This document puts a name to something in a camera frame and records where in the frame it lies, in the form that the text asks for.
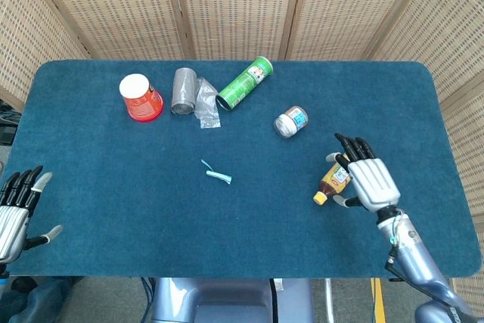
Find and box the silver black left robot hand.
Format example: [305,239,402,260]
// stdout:
[0,166,64,263]

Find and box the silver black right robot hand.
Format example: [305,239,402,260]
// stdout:
[325,132,402,213]

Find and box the blue bag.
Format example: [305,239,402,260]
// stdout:
[0,276,82,323]

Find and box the dark equipment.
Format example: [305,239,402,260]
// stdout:
[0,99,20,146]

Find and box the small white-capped jar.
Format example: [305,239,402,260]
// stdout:
[273,105,309,139]

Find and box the blue felt table cover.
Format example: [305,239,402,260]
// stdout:
[7,58,483,279]

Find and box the green chips can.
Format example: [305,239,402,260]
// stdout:
[215,56,274,112]

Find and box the orange paper cup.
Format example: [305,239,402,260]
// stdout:
[119,73,165,123]

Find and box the loose grey plastic bag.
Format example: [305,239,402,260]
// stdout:
[194,76,222,130]

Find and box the blue-grey robot torso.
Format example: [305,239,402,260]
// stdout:
[150,277,315,323]

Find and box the grey garbage bag roll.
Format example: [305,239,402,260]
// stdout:
[170,67,198,116]

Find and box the woven bamboo folding screen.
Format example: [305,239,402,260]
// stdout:
[0,0,484,309]

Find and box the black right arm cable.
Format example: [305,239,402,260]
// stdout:
[384,245,461,301]

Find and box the blue cable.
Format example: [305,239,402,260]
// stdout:
[140,276,154,323]

